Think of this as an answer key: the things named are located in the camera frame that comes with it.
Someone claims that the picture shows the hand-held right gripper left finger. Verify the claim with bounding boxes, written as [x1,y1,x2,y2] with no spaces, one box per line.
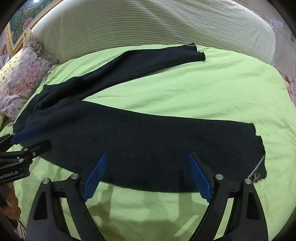
[26,152,109,241]

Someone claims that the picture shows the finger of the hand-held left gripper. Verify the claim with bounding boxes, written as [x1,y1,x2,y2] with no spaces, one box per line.
[22,139,52,159]
[0,130,36,149]

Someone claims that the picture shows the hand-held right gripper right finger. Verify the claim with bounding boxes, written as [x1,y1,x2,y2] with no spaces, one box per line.
[185,152,269,241]

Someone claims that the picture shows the dark navy pants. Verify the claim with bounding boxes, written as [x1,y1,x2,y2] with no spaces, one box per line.
[13,43,267,193]

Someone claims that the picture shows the person's left hand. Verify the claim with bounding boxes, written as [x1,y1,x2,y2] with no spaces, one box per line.
[0,183,20,219]

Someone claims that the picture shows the pink floral pillow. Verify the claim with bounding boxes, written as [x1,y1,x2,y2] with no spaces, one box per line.
[0,38,52,118]

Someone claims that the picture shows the yellow patterned pillow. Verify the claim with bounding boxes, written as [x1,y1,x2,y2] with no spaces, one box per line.
[0,29,33,86]

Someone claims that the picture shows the light green bed sheet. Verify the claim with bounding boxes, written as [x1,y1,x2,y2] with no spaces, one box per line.
[0,44,296,241]

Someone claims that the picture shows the gold framed landscape painting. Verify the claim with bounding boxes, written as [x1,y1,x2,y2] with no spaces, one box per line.
[6,0,63,56]

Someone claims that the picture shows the floral cloth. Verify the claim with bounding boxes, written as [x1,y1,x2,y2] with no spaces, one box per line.
[283,75,296,105]

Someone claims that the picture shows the striped padded headboard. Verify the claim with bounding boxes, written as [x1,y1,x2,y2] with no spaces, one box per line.
[31,0,277,65]

